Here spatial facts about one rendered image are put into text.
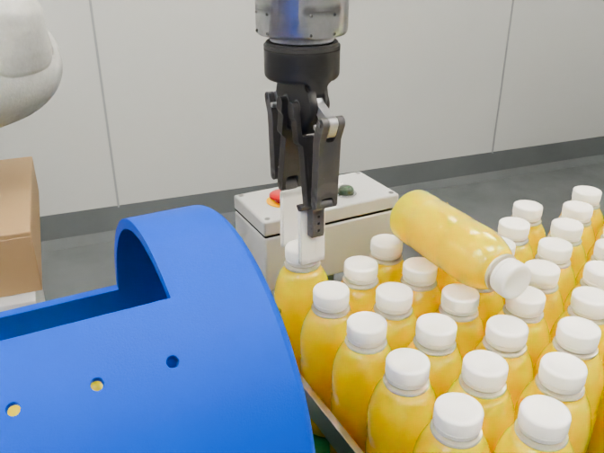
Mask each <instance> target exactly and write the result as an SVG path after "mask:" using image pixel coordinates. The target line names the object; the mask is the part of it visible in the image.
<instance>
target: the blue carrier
mask: <svg viewBox="0 0 604 453"><path fill-rule="evenodd" d="M114 258H115V273H116V283H117V285H113V286H109V287H106V288H101V289H95V290H91V291H86V292H83V293H79V294H75V295H71V296H67V297H63V298H56V299H52V300H49V301H45V302H40V303H37V304H33V305H29V306H22V307H18V308H15V309H11V310H6V311H3V312H0V453H315V443H314V437H313V431H312V425H311V421H310V416H309V411H308V407H307V402H306V395H305V391H304V388H303V384H302V380H301V376H300V374H299V370H298V365H297V361H296V358H295V355H294V351H293V349H292V346H291V343H290V340H289V336H288V333H287V330H286V328H285V325H284V323H283V320H282V318H281V315H280V311H279V309H278V307H277V304H276V302H275V300H274V297H273V295H272V294H271V290H270V288H269V286H268V284H267V282H266V279H265V278H264V276H263V274H262V271H261V269H260V267H259V266H258V264H257V262H256V260H255V259H254V258H253V255H252V253H251V252H250V250H249V249H248V247H247V245H246V244H245V242H244V240H243V239H242V237H241V236H240V235H239V234H238V233H237V232H236V230H235V229H234V228H233V226H232V225H231V224H230V223H229V222H228V221H227V220H226V219H225V218H224V217H223V216H221V215H220V214H219V213H217V212H216V211H215V210H214V209H211V208H209V207H206V206H202V205H192V206H188V207H183V208H178V209H169V210H165V211H160V212H155V213H150V214H145V215H141V216H136V217H131V218H123V219H122V220H121V221H120V222H119V224H118V225H117V229H116V234H115V245H114ZM94 381H100V382H102V384H103V388H102V389H101V390H99V391H94V390H92V389H91V384H92V383H93V382H94ZM13 405H19V406H20V407H21V411H20V412H19V413H18V414H17V415H15V416H9V415H8V414H7V411H8V409H9V408H10V407H11V406H13Z"/></svg>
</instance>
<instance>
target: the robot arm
mask: <svg viewBox="0 0 604 453"><path fill-rule="evenodd" d="M348 23H349V0H255V26H256V30H255V31H256V32H257V33H258V34H259V35H261V36H263V37H267V38H269V39H267V40H266V41H265V42H264V43H263V56H264V74H265V76H266V77H267V78H268V79H269V80H271V81H272V82H275V83H277V86H276V91H271V92H265V95H264V98H265V102H266V108H267V112H268V127H269V146H270V164H271V178H272V179H273V180H276V179H277V180H278V187H279V189H280V191H281V192H280V246H281V247H282V248H283V249H284V248H285V246H286V244H287V243H288V242H290V241H292V240H296V239H298V263H299V264H300V265H301V266H302V265H306V264H309V263H313V262H320V261H323V260H324V209H326V208H330V207H335V206H336V205H337V199H338V184H339V169H340V154H341V139H342V133H343V131H344V127H345V118H344V117H343V116H342V115H341V116H334V115H333V114H332V112H331V111H330V110H329V108H330V100H329V96H328V89H327V86H328V85H329V84H330V83H331V82H332V81H333V80H335V79H336V78H337V77H338V76H339V74H340V51H341V44H340V43H339V41H338V40H337V39H335V38H337V37H341V36H342V35H344V34H345V33H346V32H347V30H348ZM62 74H63V62H62V57H61V54H60V50H59V48H58V44H57V43H56V41H55V39H54V38H53V36H52V35H51V33H50V32H49V30H48V29H47V27H46V23H45V20H44V17H43V9H42V7H41V5H40V3H39V1H38V0H0V128H2V127H4V126H7V125H9V124H12V123H15V122H16V121H18V120H22V119H24V118H26V117H28V116H30V115H32V114H33V113H34V112H36V111H38V110H39V109H40V108H42V107H43V106H44V105H45V104H46V103H47V102H48V101H49V100H50V99H51V98H52V96H53V95H54V94H55V92H56V91H57V89H58V87H59V85H60V82H61V78H62ZM313 133H315V134H313ZM307 134H313V135H307ZM298 187H300V188H298Z"/></svg>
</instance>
